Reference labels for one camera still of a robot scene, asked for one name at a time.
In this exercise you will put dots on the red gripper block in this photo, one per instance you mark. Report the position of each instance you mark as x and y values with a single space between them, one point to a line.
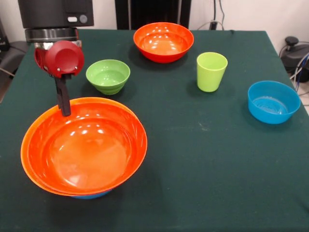
62 58

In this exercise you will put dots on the green plastic bowl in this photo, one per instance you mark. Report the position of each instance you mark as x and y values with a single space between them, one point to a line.
107 77

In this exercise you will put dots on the red plastic bowl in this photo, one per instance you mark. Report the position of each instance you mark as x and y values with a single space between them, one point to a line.
164 46
91 149

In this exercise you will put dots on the large orange plastic bowl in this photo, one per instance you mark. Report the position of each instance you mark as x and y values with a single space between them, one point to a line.
24 154

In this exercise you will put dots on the medium blue plastic bowl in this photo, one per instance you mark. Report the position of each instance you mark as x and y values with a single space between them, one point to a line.
91 196

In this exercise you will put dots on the green plastic cup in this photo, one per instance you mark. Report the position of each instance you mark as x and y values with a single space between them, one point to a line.
211 75

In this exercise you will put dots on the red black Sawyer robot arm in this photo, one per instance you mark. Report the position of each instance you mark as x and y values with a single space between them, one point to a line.
48 14

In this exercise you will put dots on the dark green tablecloth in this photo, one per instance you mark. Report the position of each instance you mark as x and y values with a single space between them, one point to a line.
217 193

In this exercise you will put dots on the small blue plastic bowl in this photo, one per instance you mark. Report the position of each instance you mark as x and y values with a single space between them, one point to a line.
272 106

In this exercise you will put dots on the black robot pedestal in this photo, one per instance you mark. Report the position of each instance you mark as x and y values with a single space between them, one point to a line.
154 12

